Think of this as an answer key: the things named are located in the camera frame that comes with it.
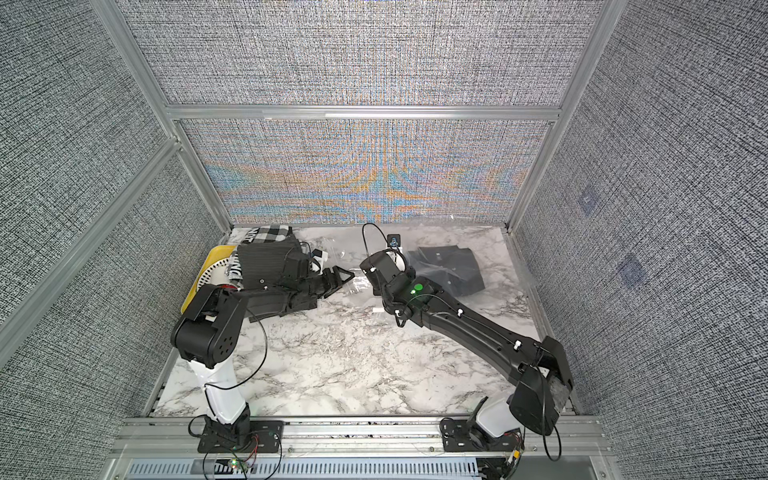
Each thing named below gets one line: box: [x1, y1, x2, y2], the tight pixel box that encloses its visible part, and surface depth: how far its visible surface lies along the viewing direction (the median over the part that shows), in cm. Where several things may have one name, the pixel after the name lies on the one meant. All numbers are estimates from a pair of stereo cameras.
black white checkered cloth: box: [242, 224, 290, 243], surface depth 116 cm
